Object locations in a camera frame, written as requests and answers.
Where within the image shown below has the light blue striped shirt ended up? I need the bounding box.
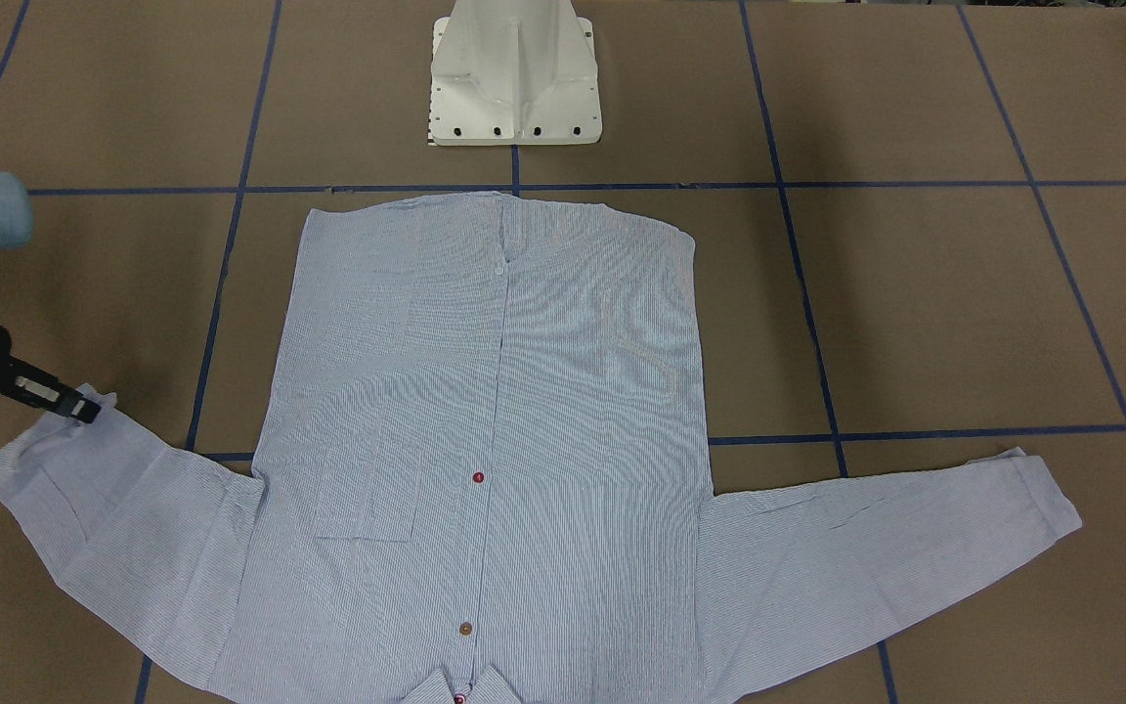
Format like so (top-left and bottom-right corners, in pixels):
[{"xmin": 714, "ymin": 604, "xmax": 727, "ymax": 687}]
[{"xmin": 0, "ymin": 193, "xmax": 1081, "ymax": 703}]

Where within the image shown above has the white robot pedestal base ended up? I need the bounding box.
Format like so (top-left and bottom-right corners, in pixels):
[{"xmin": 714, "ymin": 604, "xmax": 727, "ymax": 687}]
[{"xmin": 426, "ymin": 1, "xmax": 604, "ymax": 148}]

